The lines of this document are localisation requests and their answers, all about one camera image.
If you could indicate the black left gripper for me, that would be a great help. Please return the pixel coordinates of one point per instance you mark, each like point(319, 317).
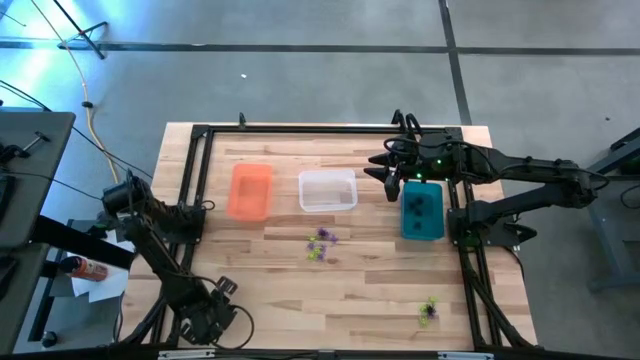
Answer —
point(207, 317)

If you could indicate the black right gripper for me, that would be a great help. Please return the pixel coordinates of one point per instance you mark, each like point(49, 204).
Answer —
point(435, 155)

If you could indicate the black plastic spider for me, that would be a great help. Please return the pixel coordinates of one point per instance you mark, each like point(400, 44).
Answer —
point(418, 202)
point(419, 213)
point(419, 226)

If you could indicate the clear plastic bin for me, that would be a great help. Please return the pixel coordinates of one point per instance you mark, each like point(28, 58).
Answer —
point(327, 192)

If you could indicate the purple plastic spider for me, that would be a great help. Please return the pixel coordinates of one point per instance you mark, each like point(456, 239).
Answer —
point(323, 232)
point(311, 246)
point(323, 247)
point(322, 256)
point(430, 312)
point(333, 239)

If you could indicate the green plastic spider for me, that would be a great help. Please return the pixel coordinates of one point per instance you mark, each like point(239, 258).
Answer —
point(431, 301)
point(423, 321)
point(312, 239)
point(312, 256)

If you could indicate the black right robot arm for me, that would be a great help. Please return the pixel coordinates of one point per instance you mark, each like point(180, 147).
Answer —
point(530, 165)

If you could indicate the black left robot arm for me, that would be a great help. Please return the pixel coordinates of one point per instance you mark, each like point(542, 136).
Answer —
point(155, 245)

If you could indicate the teal plastic bin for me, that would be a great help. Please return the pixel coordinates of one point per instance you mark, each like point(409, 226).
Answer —
point(436, 220)

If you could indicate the white paper sheets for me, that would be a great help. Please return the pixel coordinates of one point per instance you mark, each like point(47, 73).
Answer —
point(107, 287)

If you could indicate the orange spray can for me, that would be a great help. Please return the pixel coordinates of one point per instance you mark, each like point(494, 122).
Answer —
point(87, 270)

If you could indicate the orange plastic bin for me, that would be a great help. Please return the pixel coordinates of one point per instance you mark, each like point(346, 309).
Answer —
point(250, 192)

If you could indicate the black beam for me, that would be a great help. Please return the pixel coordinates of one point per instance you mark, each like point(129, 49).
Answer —
point(85, 245)

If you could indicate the black round knob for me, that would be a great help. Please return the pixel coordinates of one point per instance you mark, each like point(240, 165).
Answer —
point(49, 340)

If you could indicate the grey side table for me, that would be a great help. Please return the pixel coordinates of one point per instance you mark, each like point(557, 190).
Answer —
point(35, 165)

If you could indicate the grey metal cart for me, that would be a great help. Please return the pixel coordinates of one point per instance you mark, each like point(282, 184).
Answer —
point(615, 240)

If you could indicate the black tool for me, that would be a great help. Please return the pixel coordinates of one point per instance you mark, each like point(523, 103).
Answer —
point(10, 150)

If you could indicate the black tripod stand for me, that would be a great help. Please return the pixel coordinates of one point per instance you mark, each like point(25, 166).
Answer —
point(82, 36)

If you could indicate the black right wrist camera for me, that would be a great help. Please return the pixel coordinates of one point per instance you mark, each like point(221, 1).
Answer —
point(393, 189)

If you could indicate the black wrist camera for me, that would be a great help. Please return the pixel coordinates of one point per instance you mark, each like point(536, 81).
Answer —
point(393, 189)
point(227, 286)

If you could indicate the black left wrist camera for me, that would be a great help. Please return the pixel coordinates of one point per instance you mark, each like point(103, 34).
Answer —
point(227, 286)

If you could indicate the silver bracket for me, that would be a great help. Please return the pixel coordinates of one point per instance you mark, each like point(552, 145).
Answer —
point(187, 354)
point(465, 356)

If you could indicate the black aluminium table frame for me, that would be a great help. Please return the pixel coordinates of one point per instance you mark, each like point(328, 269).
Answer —
point(325, 129)

